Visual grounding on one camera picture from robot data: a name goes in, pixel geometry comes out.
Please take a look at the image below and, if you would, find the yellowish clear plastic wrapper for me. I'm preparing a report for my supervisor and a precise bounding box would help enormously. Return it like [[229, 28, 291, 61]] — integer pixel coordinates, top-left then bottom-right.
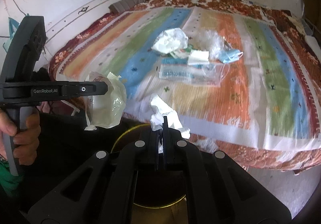
[[84, 72, 127, 131]]

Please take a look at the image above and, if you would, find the white tissue paper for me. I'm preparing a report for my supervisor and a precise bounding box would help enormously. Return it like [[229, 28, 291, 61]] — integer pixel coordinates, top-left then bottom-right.
[[150, 94, 190, 140]]

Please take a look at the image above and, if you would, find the black gold-rimmed trash bin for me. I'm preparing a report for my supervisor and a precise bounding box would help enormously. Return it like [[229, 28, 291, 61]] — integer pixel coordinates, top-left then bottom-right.
[[112, 124, 186, 209]]

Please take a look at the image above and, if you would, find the white pillow beside bed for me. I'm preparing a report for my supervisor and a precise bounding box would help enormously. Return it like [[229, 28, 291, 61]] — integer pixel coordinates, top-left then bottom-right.
[[305, 35, 321, 60]]

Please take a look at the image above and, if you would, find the clear plastic bag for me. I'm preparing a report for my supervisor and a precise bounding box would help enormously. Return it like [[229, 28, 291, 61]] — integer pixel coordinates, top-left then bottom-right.
[[193, 30, 230, 60]]

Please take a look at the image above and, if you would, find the green white medicine box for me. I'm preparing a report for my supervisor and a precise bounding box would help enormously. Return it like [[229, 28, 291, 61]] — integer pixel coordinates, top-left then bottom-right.
[[169, 48, 192, 59]]

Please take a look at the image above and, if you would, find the blue printed clear package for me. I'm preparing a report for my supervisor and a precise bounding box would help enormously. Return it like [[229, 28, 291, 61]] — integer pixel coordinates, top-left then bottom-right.
[[157, 57, 230, 87]]

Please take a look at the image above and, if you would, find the blue surgical face mask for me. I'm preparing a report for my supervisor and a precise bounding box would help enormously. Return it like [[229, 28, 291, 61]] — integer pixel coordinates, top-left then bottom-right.
[[218, 49, 243, 64]]

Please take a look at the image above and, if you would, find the white bed headboard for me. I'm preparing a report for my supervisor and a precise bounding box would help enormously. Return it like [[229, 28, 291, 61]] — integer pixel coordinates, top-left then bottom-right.
[[44, 0, 120, 60]]

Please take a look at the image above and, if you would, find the white tissue sheet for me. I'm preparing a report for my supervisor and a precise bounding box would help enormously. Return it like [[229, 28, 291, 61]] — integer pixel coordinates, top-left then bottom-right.
[[187, 50, 209, 66]]

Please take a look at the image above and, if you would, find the grey folded cloth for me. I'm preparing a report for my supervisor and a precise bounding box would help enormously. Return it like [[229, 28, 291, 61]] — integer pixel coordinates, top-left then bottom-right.
[[109, 0, 145, 14]]

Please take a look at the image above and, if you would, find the person left hand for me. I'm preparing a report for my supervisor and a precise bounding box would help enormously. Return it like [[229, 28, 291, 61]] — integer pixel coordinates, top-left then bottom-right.
[[1, 108, 41, 166]]

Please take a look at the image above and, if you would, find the striped colourful bed mat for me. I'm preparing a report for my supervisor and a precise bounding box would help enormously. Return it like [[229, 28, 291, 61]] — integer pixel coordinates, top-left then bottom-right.
[[50, 7, 320, 151]]

